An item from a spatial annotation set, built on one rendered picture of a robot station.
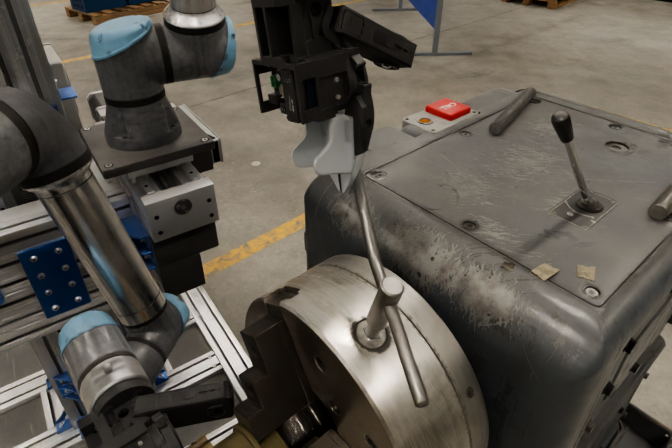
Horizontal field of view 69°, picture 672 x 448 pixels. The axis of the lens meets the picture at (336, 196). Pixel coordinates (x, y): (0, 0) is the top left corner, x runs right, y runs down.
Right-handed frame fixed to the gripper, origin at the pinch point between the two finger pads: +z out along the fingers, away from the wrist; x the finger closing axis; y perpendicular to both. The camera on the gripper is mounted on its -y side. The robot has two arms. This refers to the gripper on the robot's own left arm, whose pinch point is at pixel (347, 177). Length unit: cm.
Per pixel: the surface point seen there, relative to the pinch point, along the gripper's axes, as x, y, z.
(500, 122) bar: -6.4, -39.3, 5.8
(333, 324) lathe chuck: 5.1, 8.0, 12.3
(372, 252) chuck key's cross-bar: 7.0, 3.4, 5.0
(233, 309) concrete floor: -134, -36, 113
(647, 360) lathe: 18, -53, 52
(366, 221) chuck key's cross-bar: 4.8, 1.9, 2.9
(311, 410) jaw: -1.6, 8.5, 29.8
